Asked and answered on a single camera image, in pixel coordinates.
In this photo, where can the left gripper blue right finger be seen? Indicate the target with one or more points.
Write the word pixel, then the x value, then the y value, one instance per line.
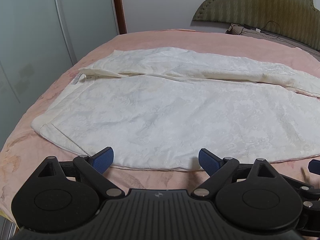
pixel 220 172

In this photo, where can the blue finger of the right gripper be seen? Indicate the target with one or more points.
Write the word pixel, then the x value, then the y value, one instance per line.
pixel 314 165

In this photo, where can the white cream pants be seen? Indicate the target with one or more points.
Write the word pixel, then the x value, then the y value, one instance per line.
pixel 158 107

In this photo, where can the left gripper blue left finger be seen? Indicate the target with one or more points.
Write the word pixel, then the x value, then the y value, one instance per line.
pixel 91 169

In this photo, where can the olive green padded headboard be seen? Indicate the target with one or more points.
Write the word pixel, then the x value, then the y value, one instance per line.
pixel 295 19

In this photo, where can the brown wooden door frame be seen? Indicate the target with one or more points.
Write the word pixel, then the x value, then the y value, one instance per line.
pixel 118 5

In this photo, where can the pale green wardrobe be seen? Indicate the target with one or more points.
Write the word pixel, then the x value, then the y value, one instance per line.
pixel 42 39

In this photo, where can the grey brown pillow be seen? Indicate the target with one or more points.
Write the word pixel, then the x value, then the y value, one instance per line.
pixel 245 30

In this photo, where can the pink floral bed blanket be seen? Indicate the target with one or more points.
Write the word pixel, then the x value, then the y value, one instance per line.
pixel 25 149

